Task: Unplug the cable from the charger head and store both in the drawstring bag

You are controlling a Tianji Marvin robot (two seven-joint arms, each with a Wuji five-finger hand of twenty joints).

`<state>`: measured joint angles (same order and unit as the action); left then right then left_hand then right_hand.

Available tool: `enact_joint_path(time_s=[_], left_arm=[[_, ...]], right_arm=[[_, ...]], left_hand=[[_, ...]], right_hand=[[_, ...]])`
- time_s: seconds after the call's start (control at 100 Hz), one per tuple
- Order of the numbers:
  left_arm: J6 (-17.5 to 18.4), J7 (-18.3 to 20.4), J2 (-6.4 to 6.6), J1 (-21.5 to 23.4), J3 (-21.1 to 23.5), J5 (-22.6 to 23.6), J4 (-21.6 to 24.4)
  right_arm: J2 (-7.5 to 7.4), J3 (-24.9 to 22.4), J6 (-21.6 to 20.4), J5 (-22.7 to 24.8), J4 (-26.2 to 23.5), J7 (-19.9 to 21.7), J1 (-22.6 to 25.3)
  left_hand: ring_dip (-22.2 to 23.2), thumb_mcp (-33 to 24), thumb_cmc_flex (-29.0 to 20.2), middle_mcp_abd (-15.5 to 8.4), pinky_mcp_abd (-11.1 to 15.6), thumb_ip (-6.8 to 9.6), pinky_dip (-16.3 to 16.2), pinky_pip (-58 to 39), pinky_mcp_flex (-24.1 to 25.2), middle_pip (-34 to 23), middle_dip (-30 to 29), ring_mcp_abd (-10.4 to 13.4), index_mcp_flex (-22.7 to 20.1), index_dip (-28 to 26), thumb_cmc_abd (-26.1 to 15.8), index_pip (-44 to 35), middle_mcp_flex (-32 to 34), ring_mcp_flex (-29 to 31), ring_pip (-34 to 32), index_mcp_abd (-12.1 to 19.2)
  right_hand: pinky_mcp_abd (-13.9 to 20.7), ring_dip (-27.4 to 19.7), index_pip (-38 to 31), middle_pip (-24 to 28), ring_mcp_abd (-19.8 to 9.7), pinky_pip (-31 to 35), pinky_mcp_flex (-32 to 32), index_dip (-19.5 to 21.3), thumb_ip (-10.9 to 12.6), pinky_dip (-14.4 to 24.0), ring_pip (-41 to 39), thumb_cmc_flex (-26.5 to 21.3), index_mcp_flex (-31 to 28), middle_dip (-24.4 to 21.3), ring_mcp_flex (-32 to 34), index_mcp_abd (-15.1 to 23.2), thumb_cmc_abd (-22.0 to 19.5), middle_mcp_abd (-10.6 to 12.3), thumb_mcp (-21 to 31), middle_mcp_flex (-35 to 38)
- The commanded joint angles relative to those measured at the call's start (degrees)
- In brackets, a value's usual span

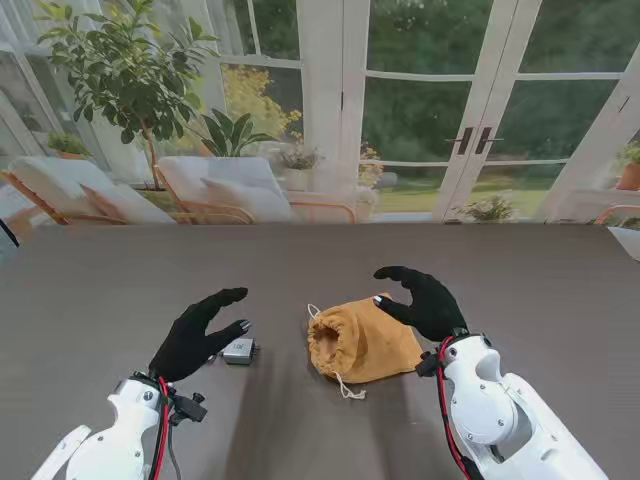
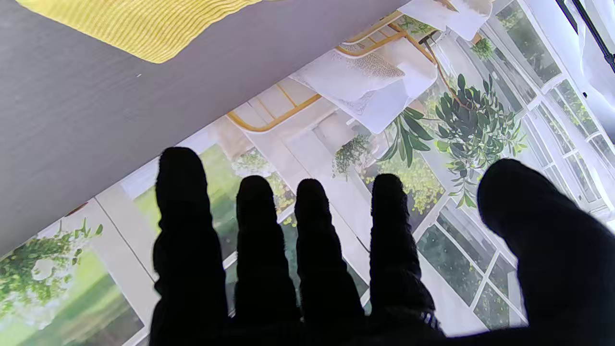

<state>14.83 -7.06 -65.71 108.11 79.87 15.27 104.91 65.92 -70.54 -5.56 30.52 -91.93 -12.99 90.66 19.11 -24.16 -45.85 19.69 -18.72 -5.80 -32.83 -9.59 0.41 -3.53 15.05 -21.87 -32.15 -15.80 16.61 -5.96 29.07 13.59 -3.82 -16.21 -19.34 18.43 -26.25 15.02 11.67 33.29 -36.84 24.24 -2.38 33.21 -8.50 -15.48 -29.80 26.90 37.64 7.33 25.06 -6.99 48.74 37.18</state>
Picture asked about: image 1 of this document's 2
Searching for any mustard corduroy drawstring bag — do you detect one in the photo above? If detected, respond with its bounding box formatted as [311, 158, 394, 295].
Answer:
[306, 293, 425, 401]

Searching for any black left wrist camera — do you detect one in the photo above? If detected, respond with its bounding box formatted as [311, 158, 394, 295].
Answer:
[167, 392, 209, 426]

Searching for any red left arm cable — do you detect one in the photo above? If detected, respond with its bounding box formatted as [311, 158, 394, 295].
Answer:
[148, 375, 171, 480]

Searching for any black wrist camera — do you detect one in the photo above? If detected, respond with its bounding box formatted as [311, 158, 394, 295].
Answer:
[167, 392, 209, 426]
[414, 349, 444, 379]

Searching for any white object at table edge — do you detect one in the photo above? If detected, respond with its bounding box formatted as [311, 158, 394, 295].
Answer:
[607, 225, 640, 262]

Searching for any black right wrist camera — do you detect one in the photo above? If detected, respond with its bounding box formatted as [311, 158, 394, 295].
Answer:
[414, 349, 444, 379]

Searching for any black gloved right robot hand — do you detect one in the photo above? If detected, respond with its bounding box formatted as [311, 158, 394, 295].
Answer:
[373, 265, 470, 344]

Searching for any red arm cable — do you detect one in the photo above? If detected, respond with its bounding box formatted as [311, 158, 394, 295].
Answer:
[435, 337, 484, 480]
[148, 375, 171, 480]

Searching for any silver grey charger head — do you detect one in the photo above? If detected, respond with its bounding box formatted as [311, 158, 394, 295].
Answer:
[221, 337, 262, 366]

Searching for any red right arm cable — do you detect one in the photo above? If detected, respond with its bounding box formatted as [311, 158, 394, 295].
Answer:
[435, 337, 484, 480]

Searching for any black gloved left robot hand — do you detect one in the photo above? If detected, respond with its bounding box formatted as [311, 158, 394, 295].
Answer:
[148, 286, 251, 384]

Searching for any black left camera cable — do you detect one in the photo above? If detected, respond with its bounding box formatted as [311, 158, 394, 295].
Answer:
[168, 423, 184, 480]

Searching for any printed sunroom backdrop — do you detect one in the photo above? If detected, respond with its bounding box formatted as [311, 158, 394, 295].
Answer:
[0, 0, 640, 226]

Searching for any black object at table edge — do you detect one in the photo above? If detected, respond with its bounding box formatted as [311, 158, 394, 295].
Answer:
[0, 218, 21, 249]

